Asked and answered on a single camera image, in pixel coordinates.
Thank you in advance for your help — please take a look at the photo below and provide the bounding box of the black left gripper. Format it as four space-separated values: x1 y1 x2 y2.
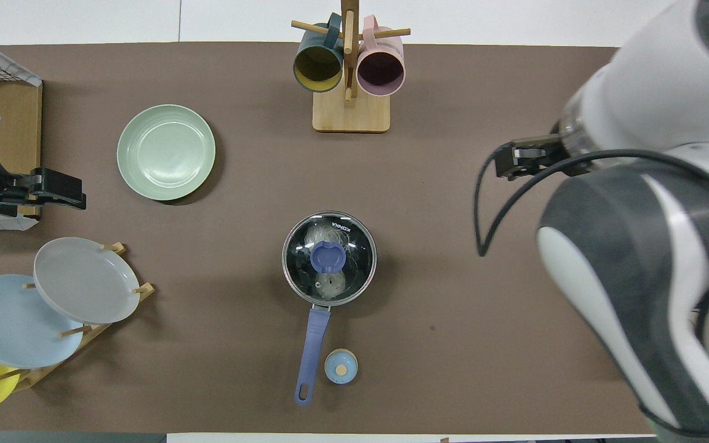
0 167 88 217

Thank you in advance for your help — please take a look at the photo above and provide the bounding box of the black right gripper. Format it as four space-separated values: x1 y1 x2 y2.
494 134 572 181

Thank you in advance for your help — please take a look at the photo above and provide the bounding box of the glass lid blue knob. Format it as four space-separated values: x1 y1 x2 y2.
281 211 378 307

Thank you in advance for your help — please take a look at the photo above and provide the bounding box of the white vermicelli bundle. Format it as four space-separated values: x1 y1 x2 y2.
303 224 350 301

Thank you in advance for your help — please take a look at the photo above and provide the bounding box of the grey plate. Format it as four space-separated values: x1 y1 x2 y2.
33 237 142 325

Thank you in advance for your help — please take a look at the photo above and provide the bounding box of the light green plate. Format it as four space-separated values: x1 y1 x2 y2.
116 104 217 202

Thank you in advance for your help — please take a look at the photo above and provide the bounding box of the light blue plate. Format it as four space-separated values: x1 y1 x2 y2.
0 274 85 370

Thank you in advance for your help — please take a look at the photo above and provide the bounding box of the wooden plate rack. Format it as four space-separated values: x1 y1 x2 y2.
0 242 156 392

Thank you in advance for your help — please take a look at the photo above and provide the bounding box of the pink mug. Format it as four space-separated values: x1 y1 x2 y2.
356 15 406 97

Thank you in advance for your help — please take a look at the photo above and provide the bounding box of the wooden mug tree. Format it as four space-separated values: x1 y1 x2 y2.
291 0 411 134

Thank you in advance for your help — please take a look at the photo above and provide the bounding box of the brown table mat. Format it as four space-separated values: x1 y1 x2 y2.
0 42 657 434

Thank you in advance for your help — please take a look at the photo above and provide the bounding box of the dark teal mug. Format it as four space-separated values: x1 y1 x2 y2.
293 14 345 94

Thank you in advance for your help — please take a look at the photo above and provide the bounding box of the black pot blue handle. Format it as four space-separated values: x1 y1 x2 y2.
282 211 378 406

